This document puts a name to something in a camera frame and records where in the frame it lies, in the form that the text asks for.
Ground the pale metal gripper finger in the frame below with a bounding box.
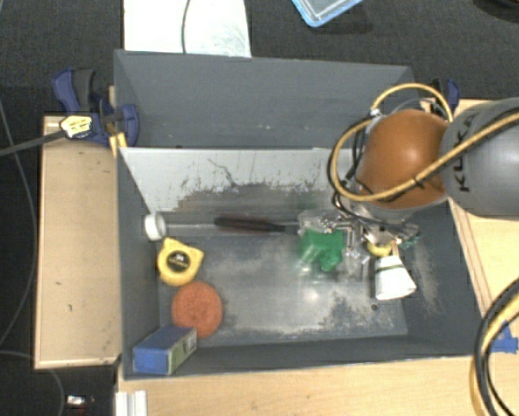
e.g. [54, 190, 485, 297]
[343, 231, 372, 277]
[296, 211, 347, 235]

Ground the green toy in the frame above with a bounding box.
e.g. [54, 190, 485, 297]
[296, 227, 345, 273]

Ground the small yellow round object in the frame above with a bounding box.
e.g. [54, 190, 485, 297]
[366, 240, 392, 258]

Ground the white cup with dark band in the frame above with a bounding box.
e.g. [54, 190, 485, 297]
[373, 255, 418, 302]

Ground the grey metal bin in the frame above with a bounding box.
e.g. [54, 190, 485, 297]
[111, 49, 486, 380]

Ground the yellow tape measure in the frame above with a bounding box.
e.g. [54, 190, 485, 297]
[156, 237, 205, 287]

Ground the orange round sponge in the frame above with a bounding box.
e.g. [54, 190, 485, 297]
[171, 280, 224, 340]

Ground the blue box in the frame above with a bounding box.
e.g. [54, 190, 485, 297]
[132, 324, 198, 376]

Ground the pale wood board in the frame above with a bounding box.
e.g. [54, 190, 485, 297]
[33, 114, 124, 370]

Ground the black-handled screwdriver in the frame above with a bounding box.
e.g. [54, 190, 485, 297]
[213, 216, 302, 235]

